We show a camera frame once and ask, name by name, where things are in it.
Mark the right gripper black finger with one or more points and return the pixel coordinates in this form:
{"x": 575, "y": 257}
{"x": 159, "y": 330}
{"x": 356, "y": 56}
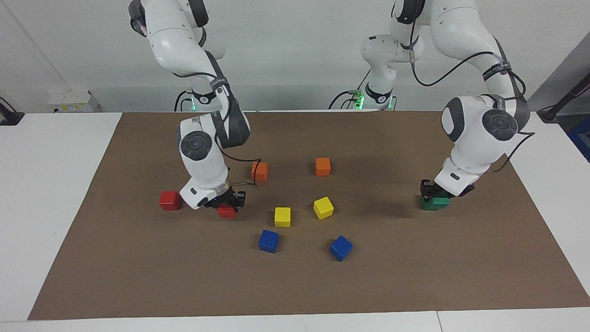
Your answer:
{"x": 212, "y": 205}
{"x": 239, "y": 199}

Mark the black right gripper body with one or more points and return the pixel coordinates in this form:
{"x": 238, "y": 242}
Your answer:
{"x": 226, "y": 198}

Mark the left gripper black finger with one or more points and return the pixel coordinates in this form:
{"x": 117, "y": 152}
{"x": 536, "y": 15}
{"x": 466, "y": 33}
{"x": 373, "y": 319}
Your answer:
{"x": 465, "y": 191}
{"x": 427, "y": 189}

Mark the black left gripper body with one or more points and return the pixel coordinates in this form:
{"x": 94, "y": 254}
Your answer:
{"x": 439, "y": 190}

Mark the green wooden cube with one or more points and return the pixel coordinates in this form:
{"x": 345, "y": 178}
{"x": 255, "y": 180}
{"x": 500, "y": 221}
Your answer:
{"x": 431, "y": 207}
{"x": 441, "y": 200}

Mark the red wooden cube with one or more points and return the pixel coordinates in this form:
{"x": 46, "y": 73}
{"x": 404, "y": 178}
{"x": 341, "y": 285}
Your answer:
{"x": 226, "y": 212}
{"x": 169, "y": 201}

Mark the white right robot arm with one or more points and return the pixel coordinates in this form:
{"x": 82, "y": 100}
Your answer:
{"x": 203, "y": 161}

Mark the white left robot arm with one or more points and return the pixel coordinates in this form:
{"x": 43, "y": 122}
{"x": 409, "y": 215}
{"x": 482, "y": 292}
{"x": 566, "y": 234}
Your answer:
{"x": 474, "y": 143}

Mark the orange wooden cube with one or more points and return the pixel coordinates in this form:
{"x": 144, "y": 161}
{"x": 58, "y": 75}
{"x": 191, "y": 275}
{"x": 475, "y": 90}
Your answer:
{"x": 261, "y": 171}
{"x": 322, "y": 166}

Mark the yellow wooden cube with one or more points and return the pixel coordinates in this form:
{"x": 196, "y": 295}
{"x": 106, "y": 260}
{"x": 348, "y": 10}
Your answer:
{"x": 282, "y": 216}
{"x": 323, "y": 207}

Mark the blue wooden cube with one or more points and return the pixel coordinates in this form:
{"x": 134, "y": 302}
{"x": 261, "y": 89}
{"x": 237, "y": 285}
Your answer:
{"x": 341, "y": 247}
{"x": 268, "y": 240}

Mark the brown paper mat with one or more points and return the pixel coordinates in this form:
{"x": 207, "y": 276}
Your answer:
{"x": 295, "y": 286}

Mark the black stand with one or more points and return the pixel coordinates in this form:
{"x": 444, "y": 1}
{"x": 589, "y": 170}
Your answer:
{"x": 548, "y": 114}

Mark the blue crate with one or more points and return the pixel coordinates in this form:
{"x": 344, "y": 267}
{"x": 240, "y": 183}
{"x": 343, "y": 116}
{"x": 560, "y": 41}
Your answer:
{"x": 581, "y": 136}

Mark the white socket box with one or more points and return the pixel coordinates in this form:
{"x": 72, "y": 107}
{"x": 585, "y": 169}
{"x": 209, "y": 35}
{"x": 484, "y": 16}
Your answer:
{"x": 73, "y": 99}

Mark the black clamp mount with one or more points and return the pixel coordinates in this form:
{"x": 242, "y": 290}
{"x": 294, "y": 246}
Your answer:
{"x": 11, "y": 119}

